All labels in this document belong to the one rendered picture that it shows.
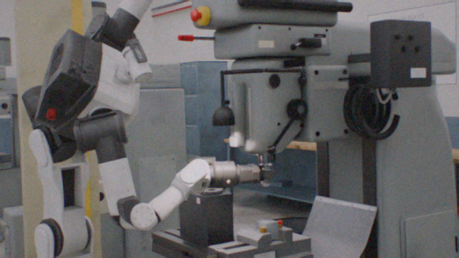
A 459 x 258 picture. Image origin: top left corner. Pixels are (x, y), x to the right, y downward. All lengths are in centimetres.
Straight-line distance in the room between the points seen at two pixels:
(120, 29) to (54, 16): 141
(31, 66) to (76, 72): 157
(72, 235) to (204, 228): 48
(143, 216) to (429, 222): 106
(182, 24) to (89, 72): 911
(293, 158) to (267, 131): 660
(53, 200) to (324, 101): 102
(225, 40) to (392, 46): 53
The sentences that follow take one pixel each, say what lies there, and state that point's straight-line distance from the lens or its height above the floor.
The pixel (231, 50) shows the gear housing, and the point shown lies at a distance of 201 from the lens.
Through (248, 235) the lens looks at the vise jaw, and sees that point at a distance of 209.
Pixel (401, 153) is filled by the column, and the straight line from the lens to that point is 227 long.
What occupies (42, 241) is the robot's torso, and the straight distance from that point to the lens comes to 232.
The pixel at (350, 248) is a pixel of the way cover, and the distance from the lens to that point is 226.
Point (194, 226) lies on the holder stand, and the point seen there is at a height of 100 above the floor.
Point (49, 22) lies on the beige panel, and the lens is 357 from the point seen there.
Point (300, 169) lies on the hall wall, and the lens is 848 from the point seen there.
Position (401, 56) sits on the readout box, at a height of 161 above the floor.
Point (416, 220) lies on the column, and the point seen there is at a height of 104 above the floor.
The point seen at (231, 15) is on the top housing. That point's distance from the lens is 188.
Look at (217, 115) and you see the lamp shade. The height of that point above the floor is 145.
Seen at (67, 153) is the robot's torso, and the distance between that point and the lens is 231.
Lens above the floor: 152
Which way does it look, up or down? 3 degrees down
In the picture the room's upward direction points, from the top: 2 degrees counter-clockwise
